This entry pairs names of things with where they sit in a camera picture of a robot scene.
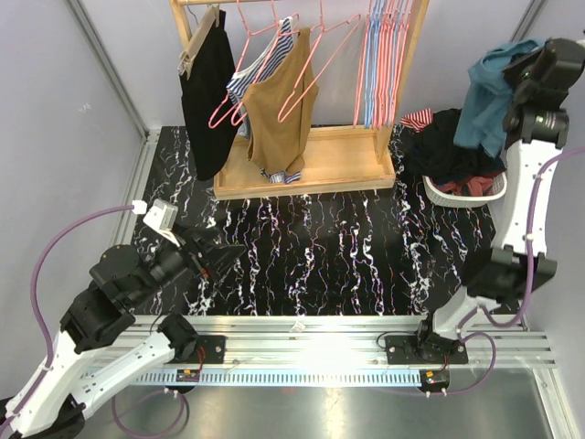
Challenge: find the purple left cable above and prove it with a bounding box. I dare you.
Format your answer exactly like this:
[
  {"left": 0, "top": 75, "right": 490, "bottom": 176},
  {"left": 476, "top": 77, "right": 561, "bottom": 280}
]
[{"left": 29, "top": 205, "right": 138, "bottom": 367}]

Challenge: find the wooden clothes rack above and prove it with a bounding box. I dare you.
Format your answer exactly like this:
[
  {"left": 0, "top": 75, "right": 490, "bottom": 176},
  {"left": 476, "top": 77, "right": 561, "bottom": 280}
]
[{"left": 184, "top": 1, "right": 428, "bottom": 200}]

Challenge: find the aluminium mounting rail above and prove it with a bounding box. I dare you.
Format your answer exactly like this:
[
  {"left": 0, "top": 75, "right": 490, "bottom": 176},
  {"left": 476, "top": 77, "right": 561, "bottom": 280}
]
[{"left": 81, "top": 315, "right": 557, "bottom": 390}]

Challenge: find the bundle of empty pink hangers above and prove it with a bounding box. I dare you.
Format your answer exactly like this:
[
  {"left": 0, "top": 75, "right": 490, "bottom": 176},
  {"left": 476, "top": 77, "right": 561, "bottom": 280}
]
[{"left": 354, "top": 0, "right": 413, "bottom": 129}]

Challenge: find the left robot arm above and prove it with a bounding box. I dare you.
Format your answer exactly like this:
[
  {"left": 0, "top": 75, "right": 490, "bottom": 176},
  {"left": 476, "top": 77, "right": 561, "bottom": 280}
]
[{"left": 1, "top": 229, "right": 246, "bottom": 438}]

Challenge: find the blue white striped tank top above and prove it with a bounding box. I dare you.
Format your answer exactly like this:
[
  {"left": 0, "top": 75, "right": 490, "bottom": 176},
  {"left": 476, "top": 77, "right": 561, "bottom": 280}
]
[{"left": 227, "top": 16, "right": 301, "bottom": 184}]

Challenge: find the red white striped tank top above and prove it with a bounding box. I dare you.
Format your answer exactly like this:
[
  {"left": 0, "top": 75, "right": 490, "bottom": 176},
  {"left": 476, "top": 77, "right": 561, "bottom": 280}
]
[{"left": 399, "top": 108, "right": 433, "bottom": 132}]

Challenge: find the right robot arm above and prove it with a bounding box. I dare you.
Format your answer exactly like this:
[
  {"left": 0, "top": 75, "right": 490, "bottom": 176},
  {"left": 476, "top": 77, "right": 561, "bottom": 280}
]
[{"left": 411, "top": 37, "right": 584, "bottom": 363}]

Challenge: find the black marble pattern mat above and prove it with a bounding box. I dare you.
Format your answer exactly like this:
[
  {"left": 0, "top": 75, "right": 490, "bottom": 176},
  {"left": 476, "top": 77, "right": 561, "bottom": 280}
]
[{"left": 139, "top": 126, "right": 495, "bottom": 316}]

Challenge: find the pink hanger striped top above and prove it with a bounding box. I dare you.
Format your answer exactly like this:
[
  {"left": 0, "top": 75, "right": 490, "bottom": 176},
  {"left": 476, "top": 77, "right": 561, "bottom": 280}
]
[{"left": 208, "top": 1, "right": 281, "bottom": 129}]

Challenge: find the black garment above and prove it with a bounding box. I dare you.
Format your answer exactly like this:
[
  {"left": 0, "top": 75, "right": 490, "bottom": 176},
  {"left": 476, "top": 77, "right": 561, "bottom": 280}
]
[{"left": 405, "top": 109, "right": 505, "bottom": 185}]

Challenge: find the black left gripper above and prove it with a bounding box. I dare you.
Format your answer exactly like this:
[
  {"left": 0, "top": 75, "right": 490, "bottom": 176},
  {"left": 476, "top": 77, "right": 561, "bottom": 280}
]
[{"left": 129, "top": 222, "right": 247, "bottom": 308}]

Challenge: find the pink hanger brown top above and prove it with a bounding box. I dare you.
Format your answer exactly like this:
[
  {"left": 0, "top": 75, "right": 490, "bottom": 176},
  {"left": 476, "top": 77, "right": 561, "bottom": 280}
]
[{"left": 227, "top": 14, "right": 300, "bottom": 138}]

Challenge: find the black skirt on rack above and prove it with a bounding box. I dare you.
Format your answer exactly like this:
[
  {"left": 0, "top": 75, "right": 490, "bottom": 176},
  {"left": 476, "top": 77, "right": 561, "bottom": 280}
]
[{"left": 179, "top": 9, "right": 238, "bottom": 181}]

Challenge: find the wooden clip hanger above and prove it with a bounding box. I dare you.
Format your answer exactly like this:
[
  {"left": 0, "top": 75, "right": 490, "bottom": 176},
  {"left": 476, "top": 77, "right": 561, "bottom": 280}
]
[{"left": 171, "top": 1, "right": 220, "bottom": 77}]

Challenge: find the maroon tank top grey trim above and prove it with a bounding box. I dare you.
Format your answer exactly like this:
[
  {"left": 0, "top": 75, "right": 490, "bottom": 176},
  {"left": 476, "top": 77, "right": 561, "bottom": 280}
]
[{"left": 433, "top": 176, "right": 494, "bottom": 197}]

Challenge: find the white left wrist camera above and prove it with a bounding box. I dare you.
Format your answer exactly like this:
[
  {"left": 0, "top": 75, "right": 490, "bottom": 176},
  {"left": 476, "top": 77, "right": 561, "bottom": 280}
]
[{"left": 132, "top": 198, "right": 181, "bottom": 248}]

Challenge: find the teal tank top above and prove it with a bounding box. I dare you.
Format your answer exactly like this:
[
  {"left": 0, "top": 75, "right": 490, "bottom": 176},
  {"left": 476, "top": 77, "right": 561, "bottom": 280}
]
[{"left": 453, "top": 39, "right": 545, "bottom": 157}]

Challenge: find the brown tank top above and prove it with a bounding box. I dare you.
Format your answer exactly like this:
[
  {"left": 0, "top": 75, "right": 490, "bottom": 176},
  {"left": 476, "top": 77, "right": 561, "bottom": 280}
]
[{"left": 243, "top": 27, "right": 319, "bottom": 184}]

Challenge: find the white perforated plastic basket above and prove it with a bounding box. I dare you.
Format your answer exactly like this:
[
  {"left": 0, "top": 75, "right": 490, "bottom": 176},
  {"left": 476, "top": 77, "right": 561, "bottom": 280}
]
[{"left": 423, "top": 172, "right": 507, "bottom": 209}]

